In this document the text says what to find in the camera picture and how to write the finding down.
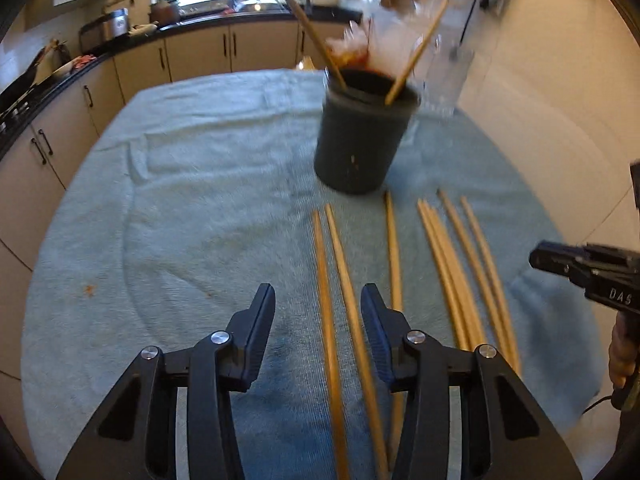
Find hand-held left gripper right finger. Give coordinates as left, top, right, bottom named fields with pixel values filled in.
left=360, top=283, right=583, bottom=480

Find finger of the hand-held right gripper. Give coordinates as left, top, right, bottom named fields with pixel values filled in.
left=529, top=241, right=587, bottom=279

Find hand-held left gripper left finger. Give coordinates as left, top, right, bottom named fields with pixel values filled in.
left=55, top=283, right=277, bottom=480

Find bunch of wooden chopsticks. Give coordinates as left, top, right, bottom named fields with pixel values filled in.
left=311, top=189, right=523, bottom=480

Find dark grey utensil holder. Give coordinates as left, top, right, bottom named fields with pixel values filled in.
left=313, top=67, right=422, bottom=196

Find person's right hand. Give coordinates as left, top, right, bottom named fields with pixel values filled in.
left=608, top=312, right=638, bottom=390

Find light blue towel cloth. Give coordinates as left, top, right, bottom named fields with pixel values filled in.
left=20, top=67, right=606, bottom=480

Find clear glass mug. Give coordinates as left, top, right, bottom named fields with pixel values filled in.
left=424, top=34, right=475, bottom=119

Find single wooden chopstick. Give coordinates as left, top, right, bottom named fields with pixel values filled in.
left=386, top=0, right=449, bottom=106

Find beige lower kitchen cabinets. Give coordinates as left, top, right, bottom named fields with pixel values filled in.
left=0, top=19, right=331, bottom=381

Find dark-ended wooden chopstick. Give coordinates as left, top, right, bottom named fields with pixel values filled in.
left=260, top=0, right=348, bottom=92

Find pink plastic bag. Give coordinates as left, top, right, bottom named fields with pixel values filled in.
left=325, top=20, right=373, bottom=68

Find black kitchen countertop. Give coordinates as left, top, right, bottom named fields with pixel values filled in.
left=0, top=6, right=363, bottom=156

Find brown cooking pot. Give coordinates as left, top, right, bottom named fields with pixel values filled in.
left=150, top=0, right=181, bottom=23

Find steel rice cooker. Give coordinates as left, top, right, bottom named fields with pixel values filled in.
left=79, top=8, right=131, bottom=55

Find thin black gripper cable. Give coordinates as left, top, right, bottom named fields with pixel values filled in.
left=581, top=395, right=616, bottom=415

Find long black power cable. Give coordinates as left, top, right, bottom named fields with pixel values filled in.
left=452, top=0, right=483, bottom=61

